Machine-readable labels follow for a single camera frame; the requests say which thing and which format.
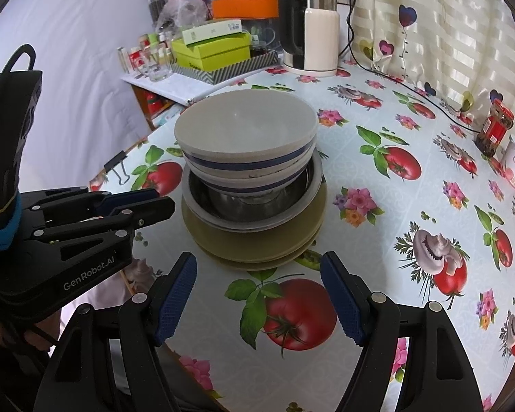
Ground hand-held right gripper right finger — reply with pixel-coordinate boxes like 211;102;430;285
320;251;483;412

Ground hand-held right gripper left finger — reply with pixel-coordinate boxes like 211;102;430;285
34;252;198;412

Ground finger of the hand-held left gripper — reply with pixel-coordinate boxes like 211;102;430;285
32;196;176;245
19;186;159;219

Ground white bowl blue stripe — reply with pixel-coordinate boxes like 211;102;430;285
174;91;318;176
188;146;315;200

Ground stainless steel bowl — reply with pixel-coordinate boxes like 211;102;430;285
181;152;324;229

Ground black binder clip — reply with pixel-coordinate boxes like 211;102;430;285
103;150;131;185

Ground orange wooden cabinet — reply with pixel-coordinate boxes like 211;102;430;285
131;83;185;129

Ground white paper sheets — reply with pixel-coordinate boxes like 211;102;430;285
121;71;217;106

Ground clear glass cup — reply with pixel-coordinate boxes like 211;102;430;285
144;58;172;82

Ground vegetable print tablecloth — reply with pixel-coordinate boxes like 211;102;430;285
88;58;515;412

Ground group of small bottles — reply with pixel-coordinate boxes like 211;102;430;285
117;32;174;73

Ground black white striped tray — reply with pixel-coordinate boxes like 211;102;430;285
169;49;281;85

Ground green box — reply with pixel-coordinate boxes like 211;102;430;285
171;32;252;71

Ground white flat box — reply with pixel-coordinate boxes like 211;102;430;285
182;19;246;46

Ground clear plastic bag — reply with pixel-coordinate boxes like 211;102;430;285
154;0;211;31

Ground glass jar dark contents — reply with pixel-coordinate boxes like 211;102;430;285
145;0;168;24

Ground orange box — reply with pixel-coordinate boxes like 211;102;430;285
210;0;279;20

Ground red lid sauce jar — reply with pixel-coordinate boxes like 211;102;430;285
475;99;515;158

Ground white black electric kettle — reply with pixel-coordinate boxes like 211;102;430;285
277;0;341;78

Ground cream curtain heart print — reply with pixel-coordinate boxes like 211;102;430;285
347;0;515;147

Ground black power cable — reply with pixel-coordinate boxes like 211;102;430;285
345;0;484;132

